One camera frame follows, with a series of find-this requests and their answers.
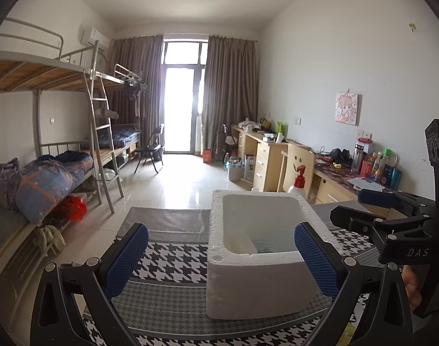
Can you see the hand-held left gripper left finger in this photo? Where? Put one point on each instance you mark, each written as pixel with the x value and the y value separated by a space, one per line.
pixel 127 259

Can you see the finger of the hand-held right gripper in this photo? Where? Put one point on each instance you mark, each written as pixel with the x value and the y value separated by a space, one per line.
pixel 356 218
pixel 376 198

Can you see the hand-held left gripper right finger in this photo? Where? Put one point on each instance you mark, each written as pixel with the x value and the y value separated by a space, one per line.
pixel 315 259

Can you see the blue face mask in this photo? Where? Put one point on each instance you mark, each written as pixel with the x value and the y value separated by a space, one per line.
pixel 266 248

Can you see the white foam box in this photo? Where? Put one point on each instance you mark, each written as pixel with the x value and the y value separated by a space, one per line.
pixel 262 281

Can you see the person's right hand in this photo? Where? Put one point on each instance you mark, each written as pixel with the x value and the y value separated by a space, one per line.
pixel 410 284

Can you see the white papers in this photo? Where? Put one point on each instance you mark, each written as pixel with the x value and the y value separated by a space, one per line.
pixel 365 184

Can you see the cluster of toiletry bottles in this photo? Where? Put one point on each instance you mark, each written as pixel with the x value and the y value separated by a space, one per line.
pixel 385 169

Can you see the desk with patterned cover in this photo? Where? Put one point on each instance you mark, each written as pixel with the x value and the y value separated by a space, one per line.
pixel 331 187

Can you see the houndstooth table mat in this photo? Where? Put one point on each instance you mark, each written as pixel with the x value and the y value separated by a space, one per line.
pixel 169 270

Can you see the grey tumbler bottle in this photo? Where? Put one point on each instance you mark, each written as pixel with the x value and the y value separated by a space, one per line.
pixel 357 158

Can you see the black headphones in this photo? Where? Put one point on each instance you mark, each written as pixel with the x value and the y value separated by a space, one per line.
pixel 340 156

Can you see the white spray bottle red top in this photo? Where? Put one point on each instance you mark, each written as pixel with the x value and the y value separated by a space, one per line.
pixel 297 189

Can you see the red plastic bag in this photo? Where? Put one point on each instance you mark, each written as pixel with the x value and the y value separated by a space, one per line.
pixel 73 209

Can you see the pale yellow cloth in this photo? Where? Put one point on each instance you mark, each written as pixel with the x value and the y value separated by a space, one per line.
pixel 50 239

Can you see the wooden chair with smiley face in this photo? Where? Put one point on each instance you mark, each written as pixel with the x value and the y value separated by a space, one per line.
pixel 298 155

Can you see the wooden desk with drawers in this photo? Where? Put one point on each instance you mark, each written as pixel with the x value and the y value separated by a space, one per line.
pixel 266 158

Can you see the blue quilt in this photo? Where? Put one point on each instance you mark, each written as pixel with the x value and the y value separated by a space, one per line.
pixel 46 183

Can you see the black folding chair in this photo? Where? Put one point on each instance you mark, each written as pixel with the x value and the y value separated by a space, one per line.
pixel 151 149

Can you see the white carton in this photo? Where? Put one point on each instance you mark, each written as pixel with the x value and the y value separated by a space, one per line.
pixel 249 167

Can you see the green packet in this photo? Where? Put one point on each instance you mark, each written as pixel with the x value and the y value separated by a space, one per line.
pixel 280 128

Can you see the metal bucket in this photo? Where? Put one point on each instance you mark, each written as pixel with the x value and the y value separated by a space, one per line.
pixel 235 171

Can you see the blue checked bedding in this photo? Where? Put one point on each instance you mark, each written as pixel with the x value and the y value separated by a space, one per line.
pixel 120 135

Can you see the orange box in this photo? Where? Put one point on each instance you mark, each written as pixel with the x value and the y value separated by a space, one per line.
pixel 207 156

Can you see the grey quilt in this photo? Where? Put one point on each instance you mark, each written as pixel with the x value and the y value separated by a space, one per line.
pixel 3 183

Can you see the glass balcony door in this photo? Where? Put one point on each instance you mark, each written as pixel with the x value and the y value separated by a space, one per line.
pixel 180 108

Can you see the dark hanging clothes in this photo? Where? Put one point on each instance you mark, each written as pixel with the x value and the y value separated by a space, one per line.
pixel 133 90

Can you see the grey-brown curtain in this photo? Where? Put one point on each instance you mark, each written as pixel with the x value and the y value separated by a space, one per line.
pixel 230 86
pixel 140 68

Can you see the metal bunk bed with ladder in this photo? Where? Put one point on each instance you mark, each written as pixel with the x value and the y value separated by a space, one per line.
pixel 32 72

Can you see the white air conditioner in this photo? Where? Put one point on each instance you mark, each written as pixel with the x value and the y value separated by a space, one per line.
pixel 95 38

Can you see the double wall socket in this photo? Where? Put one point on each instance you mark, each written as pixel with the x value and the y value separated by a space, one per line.
pixel 364 136

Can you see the pink cartoon wall picture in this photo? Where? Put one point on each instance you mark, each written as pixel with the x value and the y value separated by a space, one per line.
pixel 346 108

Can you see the green wall hook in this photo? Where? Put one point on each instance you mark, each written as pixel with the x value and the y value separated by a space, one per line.
pixel 413 26

